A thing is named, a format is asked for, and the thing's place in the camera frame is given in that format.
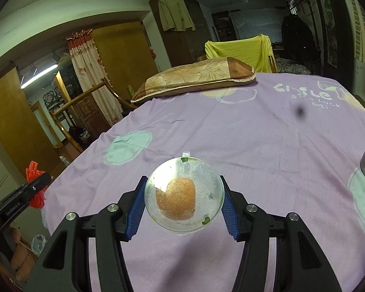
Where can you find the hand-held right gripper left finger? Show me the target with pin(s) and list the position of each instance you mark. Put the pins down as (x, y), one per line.
(135, 213)

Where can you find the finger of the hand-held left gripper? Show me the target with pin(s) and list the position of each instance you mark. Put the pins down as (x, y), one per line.
(38, 185)

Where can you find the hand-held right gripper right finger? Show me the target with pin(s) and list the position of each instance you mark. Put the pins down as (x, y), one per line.
(231, 216)

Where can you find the red plastic net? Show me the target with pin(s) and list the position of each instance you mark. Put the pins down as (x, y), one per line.
(33, 170)

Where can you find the clear round plastic container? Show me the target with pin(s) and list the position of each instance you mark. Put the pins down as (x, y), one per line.
(182, 194)

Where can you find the person's left hand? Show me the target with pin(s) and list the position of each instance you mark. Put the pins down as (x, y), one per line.
(22, 258)

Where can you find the white plastic bag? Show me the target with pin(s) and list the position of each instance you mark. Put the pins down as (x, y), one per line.
(38, 245)

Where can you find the wooden door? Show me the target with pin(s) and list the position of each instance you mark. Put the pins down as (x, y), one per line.
(15, 121)

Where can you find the purple printed blanket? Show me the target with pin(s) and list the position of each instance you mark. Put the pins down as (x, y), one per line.
(261, 146)

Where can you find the curved wooden chair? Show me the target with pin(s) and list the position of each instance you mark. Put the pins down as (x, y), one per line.
(88, 109)

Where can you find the fluorescent tube light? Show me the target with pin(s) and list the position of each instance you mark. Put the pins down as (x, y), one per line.
(38, 76)

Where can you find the red floral curtain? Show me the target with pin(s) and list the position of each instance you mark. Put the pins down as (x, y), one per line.
(91, 76)

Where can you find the green bottle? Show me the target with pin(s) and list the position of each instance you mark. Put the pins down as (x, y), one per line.
(130, 90)

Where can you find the tan floral pillow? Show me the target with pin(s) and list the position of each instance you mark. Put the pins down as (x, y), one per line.
(194, 79)

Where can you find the floral bedding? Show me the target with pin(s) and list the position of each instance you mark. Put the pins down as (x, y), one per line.
(292, 67)

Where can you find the yellow cloth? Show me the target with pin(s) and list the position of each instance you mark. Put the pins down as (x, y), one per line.
(240, 50)

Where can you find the dark wooden wardrobe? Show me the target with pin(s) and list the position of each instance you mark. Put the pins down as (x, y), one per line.
(197, 36)

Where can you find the black hanging coat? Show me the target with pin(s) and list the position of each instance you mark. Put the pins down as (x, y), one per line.
(298, 39)

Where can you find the white sheet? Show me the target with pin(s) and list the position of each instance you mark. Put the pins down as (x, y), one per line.
(255, 24)

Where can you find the beige hanging jacket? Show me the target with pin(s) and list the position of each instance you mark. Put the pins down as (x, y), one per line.
(175, 12)

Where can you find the dark framed portrait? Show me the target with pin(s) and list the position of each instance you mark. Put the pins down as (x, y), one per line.
(328, 30)

